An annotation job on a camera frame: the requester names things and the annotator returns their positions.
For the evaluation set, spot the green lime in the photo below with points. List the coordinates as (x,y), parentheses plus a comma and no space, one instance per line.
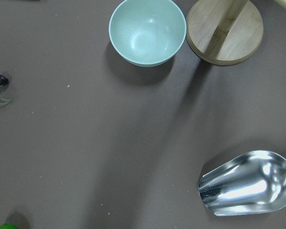
(7,225)

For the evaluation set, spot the mint green bowl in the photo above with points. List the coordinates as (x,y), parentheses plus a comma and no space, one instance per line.
(147,33)

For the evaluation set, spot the wooden cup stand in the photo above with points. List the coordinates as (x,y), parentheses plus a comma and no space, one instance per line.
(224,32)

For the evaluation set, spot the steel ice scoop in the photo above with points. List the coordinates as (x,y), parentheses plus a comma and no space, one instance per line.
(252,183)

